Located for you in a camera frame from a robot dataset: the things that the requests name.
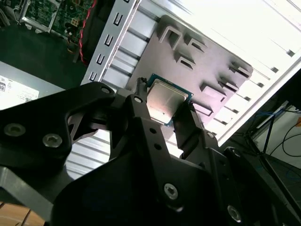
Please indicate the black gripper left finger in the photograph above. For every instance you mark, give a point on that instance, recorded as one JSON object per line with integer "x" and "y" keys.
{"x": 35, "y": 117}

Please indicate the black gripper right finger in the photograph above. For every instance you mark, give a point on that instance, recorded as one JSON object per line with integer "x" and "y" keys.
{"x": 211, "y": 160}

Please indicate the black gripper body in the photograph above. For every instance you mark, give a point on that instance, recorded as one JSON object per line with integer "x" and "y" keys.
{"x": 105, "y": 195}

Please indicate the silver CPU chip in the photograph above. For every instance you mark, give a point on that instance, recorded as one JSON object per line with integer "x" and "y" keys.
{"x": 164, "y": 101}

